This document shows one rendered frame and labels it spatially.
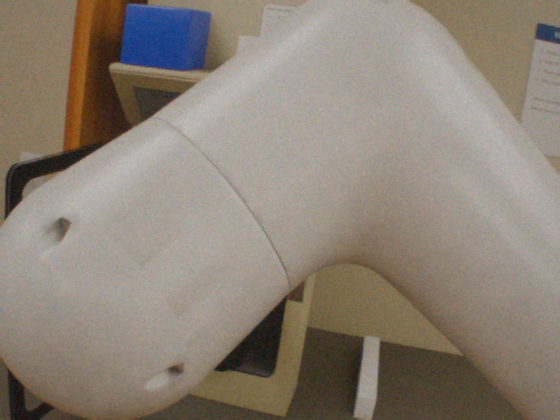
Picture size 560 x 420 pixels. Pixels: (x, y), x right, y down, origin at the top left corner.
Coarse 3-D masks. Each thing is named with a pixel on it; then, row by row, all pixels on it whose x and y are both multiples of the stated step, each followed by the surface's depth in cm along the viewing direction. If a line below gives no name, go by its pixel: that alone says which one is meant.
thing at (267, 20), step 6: (264, 6) 96; (270, 6) 96; (276, 6) 96; (282, 6) 96; (288, 6) 96; (294, 6) 95; (264, 12) 97; (270, 12) 96; (276, 12) 96; (282, 12) 96; (288, 12) 96; (264, 18) 97; (270, 18) 97; (276, 18) 96; (264, 24) 97; (270, 24) 97; (264, 30) 97
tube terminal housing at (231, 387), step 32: (160, 0) 99; (192, 0) 98; (224, 0) 97; (256, 0) 96; (288, 0) 95; (224, 32) 99; (256, 32) 98; (288, 320) 108; (288, 352) 109; (224, 384) 114; (256, 384) 112; (288, 384) 111
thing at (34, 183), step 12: (96, 144) 94; (48, 156) 83; (12, 168) 76; (36, 180) 81; (48, 180) 84; (24, 192) 79; (12, 384) 84; (12, 396) 85; (24, 396) 87; (36, 396) 90; (12, 408) 85
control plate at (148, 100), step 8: (136, 88) 94; (144, 88) 93; (136, 96) 96; (144, 96) 95; (152, 96) 95; (160, 96) 94; (168, 96) 94; (176, 96) 93; (144, 104) 97; (152, 104) 96; (160, 104) 96; (168, 104) 95; (144, 112) 99; (144, 120) 101
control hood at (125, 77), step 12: (120, 72) 92; (132, 72) 91; (144, 72) 91; (156, 72) 90; (168, 72) 90; (180, 72) 90; (192, 72) 91; (204, 72) 93; (120, 84) 94; (132, 84) 93; (144, 84) 93; (156, 84) 92; (168, 84) 92; (180, 84) 91; (192, 84) 90; (120, 96) 97; (132, 96) 96; (132, 108) 99; (132, 120) 102
